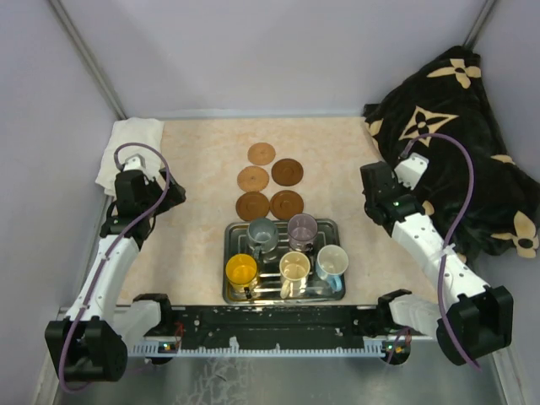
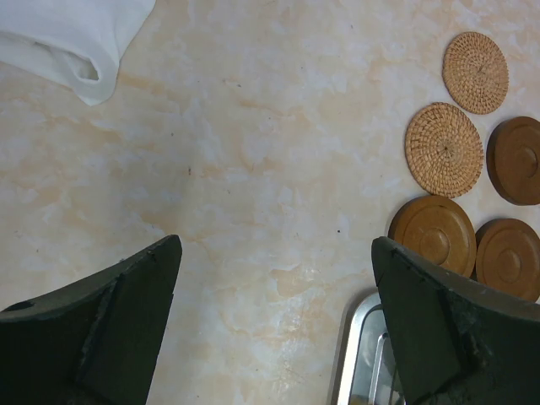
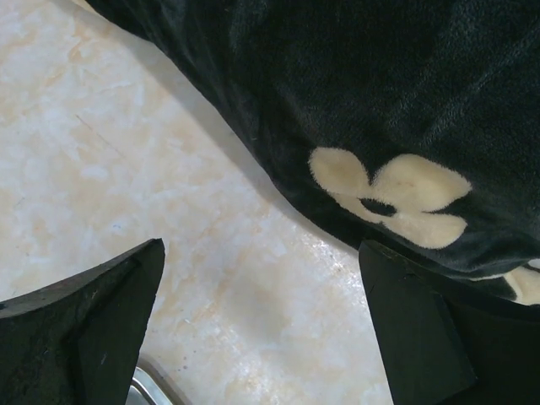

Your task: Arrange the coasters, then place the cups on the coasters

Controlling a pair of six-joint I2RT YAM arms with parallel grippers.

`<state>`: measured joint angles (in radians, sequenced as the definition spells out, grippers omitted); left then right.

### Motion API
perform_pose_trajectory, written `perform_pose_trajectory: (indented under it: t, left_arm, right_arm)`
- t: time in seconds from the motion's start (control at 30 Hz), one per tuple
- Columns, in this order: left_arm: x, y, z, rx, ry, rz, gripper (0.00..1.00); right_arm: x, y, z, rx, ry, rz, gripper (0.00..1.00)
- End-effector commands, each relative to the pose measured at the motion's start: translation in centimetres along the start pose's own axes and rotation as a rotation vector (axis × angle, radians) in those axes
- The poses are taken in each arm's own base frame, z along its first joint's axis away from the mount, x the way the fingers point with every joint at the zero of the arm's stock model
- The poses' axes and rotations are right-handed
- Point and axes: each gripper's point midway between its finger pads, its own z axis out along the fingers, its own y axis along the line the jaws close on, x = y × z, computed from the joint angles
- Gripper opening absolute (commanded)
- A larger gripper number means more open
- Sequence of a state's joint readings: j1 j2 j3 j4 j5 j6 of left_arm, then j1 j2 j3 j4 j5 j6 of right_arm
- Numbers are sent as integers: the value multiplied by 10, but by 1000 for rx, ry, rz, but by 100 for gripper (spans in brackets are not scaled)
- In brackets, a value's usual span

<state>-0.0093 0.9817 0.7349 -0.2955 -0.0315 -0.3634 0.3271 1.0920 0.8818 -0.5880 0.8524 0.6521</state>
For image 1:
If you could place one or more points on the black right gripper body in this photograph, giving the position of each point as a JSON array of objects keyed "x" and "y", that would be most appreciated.
[{"x": 401, "y": 189}]

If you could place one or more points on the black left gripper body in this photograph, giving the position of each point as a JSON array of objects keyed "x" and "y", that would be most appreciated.
[{"x": 153, "y": 193}]

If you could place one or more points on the tan woven coaster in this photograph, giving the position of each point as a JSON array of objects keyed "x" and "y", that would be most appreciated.
[{"x": 252, "y": 179}]

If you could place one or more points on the light woven coaster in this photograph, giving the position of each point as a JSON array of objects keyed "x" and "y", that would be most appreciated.
[{"x": 261, "y": 153}]

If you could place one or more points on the reddish brown wooden coaster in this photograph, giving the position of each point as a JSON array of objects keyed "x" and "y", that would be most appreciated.
[{"x": 286, "y": 204}]

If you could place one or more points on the dark brown wooden coaster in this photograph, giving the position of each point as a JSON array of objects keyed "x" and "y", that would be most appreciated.
[{"x": 287, "y": 172}]

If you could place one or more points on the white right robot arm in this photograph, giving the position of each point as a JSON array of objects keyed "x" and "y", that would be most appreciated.
[{"x": 470, "y": 319}]

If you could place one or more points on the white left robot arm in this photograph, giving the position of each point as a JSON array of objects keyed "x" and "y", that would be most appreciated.
[{"x": 88, "y": 344}]

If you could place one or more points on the purple translucent cup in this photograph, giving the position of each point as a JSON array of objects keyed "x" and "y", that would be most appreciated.
[{"x": 302, "y": 230}]

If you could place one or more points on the white and blue mug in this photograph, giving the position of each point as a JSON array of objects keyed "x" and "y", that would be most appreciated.
[{"x": 331, "y": 263}]

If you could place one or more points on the grey mug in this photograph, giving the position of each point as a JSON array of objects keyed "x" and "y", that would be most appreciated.
[{"x": 262, "y": 237}]

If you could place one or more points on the yellow mug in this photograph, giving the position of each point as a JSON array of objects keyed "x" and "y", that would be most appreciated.
[{"x": 242, "y": 273}]

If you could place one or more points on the metal serving tray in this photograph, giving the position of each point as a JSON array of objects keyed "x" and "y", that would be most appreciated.
[{"x": 267, "y": 290}]

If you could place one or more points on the cream mug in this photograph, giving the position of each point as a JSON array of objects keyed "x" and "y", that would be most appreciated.
[{"x": 294, "y": 268}]

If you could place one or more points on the black floral blanket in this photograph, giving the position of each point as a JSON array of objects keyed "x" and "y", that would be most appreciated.
[{"x": 442, "y": 112}]

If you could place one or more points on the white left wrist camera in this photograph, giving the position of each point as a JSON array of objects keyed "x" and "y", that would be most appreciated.
[{"x": 135, "y": 162}]

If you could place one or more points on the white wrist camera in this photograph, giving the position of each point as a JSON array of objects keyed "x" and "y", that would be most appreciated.
[
  {"x": 410, "y": 170},
  {"x": 135, "y": 162}
]

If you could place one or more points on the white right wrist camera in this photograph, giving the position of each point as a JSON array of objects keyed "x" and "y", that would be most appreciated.
[{"x": 410, "y": 170}]

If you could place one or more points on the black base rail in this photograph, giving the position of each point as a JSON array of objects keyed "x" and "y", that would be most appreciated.
[{"x": 294, "y": 331}]

